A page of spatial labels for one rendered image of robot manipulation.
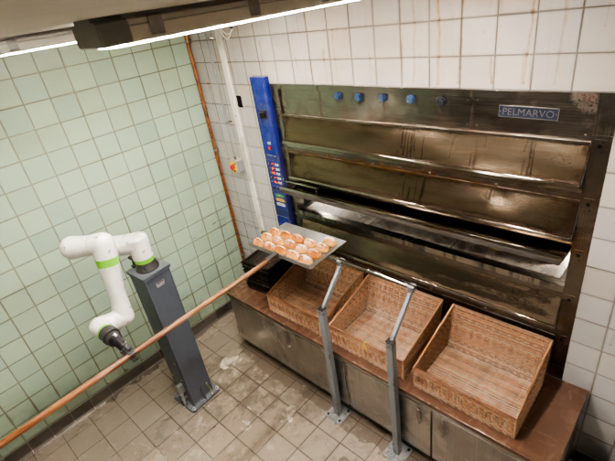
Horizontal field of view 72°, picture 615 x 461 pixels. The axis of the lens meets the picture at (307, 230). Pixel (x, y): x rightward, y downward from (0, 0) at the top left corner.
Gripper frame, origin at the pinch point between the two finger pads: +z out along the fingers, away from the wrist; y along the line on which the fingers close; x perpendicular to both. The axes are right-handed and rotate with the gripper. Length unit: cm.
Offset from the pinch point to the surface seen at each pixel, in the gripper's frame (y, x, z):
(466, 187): -41, -156, 95
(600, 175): -59, -153, 152
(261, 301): 62, -109, -41
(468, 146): -63, -155, 96
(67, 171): -58, -42, -125
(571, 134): -74, -154, 139
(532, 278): 1, -153, 133
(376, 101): -82, -156, 43
